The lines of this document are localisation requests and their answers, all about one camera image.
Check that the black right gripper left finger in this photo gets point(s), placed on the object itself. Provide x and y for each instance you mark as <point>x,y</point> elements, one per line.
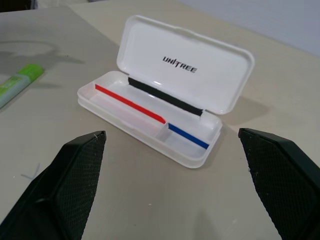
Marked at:
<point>57,190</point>

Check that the white plastic pencil case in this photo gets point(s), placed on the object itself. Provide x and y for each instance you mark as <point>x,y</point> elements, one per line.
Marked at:
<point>180,47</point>

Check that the light blue thread scrap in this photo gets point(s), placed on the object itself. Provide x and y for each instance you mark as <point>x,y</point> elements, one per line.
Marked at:
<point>31,173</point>

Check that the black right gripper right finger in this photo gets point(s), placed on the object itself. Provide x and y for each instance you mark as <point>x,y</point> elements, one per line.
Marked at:
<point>282,185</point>

